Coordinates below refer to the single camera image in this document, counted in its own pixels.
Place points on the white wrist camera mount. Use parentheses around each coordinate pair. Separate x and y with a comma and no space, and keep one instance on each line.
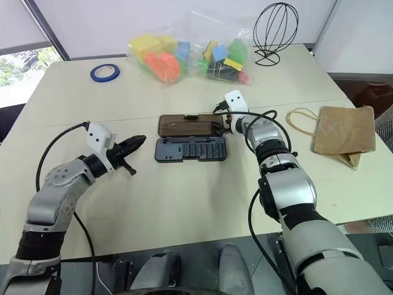
(97,135)
(236,99)

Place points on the dark brown box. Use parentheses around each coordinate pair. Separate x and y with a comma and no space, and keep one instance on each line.
(374,95)

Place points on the brown paper bag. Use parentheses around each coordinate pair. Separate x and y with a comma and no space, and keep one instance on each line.
(344,132)

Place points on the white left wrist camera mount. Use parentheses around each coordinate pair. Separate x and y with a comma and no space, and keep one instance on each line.
(97,135)

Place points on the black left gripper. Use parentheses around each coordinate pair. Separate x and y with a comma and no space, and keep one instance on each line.
(118,153)

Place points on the plastic bag of foam blocks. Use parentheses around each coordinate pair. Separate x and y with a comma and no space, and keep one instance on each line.
(159,58)

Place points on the black window frame post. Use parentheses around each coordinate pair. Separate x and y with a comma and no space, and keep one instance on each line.
(49,27)

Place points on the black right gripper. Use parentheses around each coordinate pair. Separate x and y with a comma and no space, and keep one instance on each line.
(229,127)

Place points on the dark rounded robot leg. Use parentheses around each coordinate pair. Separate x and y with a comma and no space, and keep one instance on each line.
(235,270)
(159,270)

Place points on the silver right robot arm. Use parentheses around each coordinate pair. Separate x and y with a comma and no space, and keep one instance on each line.
(291,190)

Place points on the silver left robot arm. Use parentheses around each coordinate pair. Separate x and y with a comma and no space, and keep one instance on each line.
(49,209)

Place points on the plastic bag of toy blocks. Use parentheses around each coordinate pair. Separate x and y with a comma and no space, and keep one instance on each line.
(224,58)

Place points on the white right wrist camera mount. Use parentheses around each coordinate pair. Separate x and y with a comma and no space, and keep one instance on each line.
(236,99)

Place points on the blue tape roll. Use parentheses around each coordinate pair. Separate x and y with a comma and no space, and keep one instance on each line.
(106,73)

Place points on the black screwdriver bit case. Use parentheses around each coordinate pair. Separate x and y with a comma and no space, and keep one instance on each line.
(190,139)

